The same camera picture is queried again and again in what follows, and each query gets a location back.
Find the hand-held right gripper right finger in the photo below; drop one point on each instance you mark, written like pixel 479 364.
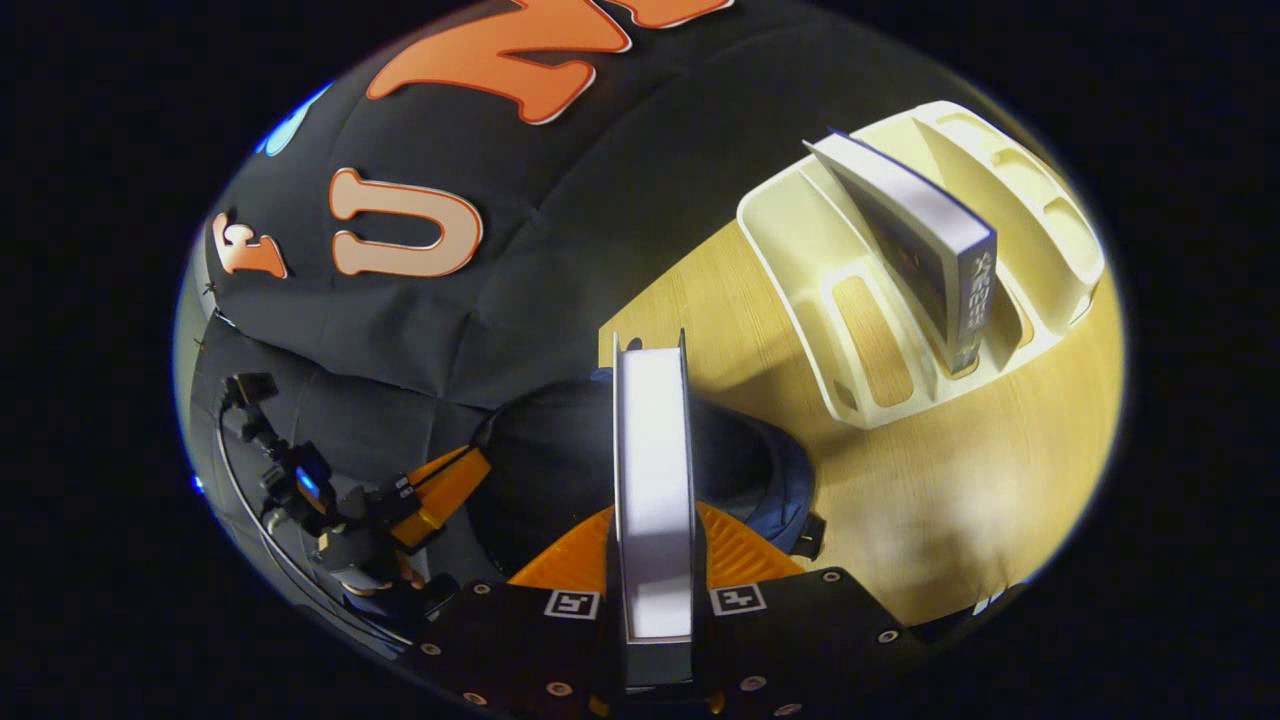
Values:
pixel 780 650

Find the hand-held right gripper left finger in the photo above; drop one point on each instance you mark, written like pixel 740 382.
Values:
pixel 520 650

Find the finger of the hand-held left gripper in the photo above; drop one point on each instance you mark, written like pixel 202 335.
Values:
pixel 445 485

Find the blue schoolbag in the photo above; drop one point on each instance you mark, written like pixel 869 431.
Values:
pixel 550 470

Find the white-spined book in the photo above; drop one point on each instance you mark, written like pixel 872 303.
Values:
pixel 655 480

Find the cream plastic bookshelf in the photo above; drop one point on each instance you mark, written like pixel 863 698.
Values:
pixel 800 260

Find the blue-spined book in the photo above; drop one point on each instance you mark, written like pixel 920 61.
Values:
pixel 920 240

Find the black backdrop cloth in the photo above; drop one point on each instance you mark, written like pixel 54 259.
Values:
pixel 560 230

